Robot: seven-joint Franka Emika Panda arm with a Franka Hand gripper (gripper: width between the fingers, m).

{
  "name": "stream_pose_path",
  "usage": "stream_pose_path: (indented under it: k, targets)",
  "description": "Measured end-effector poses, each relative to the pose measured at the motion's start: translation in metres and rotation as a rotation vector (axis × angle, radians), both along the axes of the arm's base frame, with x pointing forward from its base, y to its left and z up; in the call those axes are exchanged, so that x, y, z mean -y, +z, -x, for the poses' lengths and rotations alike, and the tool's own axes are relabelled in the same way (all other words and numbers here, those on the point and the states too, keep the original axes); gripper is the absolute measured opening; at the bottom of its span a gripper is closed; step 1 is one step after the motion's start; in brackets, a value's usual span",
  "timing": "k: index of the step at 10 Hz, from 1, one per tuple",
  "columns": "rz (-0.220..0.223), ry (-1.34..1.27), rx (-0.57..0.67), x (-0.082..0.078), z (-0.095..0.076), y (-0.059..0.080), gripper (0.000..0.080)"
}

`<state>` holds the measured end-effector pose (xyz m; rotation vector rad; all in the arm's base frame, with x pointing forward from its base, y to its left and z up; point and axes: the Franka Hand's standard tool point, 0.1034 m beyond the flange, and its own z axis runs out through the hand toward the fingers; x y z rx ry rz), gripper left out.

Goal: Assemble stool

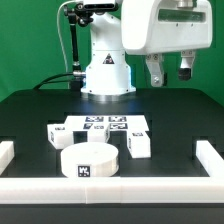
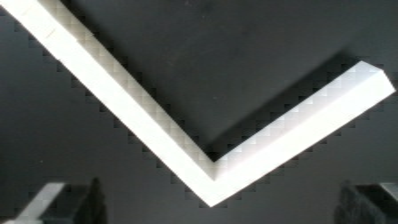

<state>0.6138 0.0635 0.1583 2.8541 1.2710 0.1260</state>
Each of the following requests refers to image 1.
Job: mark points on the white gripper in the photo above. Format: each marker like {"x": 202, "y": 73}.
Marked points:
{"x": 161, "y": 26}

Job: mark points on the white round stool seat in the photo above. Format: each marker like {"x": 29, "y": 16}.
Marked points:
{"x": 89, "y": 159}

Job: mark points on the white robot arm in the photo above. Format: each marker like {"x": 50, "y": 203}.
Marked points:
{"x": 108, "y": 76}

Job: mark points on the white U-shaped fence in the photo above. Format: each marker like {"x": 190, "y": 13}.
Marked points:
{"x": 209, "y": 189}

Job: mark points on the camera on mount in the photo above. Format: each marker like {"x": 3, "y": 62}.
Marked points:
{"x": 99, "y": 4}

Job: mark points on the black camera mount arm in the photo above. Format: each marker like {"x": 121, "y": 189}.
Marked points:
{"x": 77, "y": 15}

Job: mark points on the white marker base plate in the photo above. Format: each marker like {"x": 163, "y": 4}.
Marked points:
{"x": 115, "y": 122}

